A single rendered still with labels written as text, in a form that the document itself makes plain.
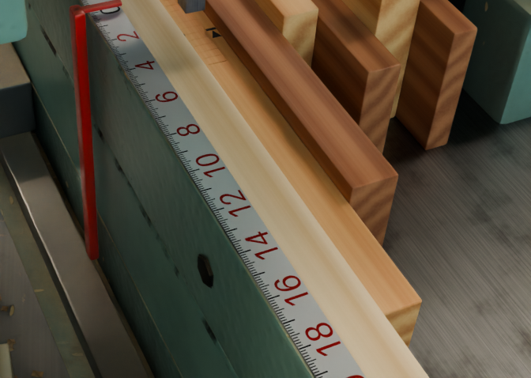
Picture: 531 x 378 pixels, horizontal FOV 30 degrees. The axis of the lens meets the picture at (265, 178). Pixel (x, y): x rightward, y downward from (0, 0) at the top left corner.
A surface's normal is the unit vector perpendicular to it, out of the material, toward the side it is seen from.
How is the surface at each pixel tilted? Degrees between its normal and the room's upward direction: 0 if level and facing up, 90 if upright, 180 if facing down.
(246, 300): 90
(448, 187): 0
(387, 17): 90
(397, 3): 90
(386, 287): 0
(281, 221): 0
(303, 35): 90
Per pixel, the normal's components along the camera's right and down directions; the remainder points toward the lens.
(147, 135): -0.89, 0.26
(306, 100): 0.07, -0.72
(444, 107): 0.44, 0.64
